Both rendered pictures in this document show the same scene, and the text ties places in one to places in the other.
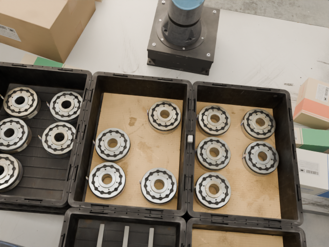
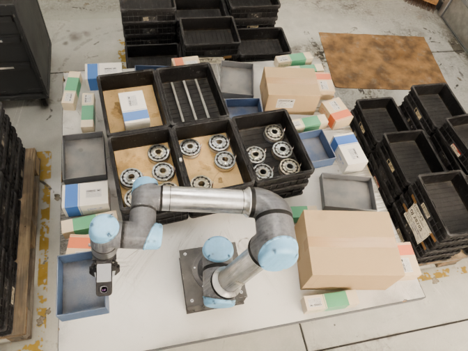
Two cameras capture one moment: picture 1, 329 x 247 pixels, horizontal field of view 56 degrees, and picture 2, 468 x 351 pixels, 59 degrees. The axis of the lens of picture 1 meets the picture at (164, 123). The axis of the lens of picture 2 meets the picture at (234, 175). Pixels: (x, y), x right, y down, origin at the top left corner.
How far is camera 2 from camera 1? 1.58 m
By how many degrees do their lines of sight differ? 56
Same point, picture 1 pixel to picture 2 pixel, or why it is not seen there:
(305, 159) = (96, 198)
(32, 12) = (323, 218)
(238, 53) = (157, 292)
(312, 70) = not seen: hidden behind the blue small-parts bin
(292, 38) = (103, 332)
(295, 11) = not seen: outside the picture
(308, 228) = (88, 173)
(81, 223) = not seen: hidden behind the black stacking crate
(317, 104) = (83, 246)
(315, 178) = (89, 187)
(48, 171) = (252, 143)
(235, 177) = (145, 167)
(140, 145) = (209, 168)
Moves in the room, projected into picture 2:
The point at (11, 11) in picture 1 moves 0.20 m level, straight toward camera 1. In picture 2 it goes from (336, 214) to (299, 189)
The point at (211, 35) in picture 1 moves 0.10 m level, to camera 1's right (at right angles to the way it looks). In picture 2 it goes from (187, 274) to (164, 278)
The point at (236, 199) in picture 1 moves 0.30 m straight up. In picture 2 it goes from (142, 156) to (137, 115)
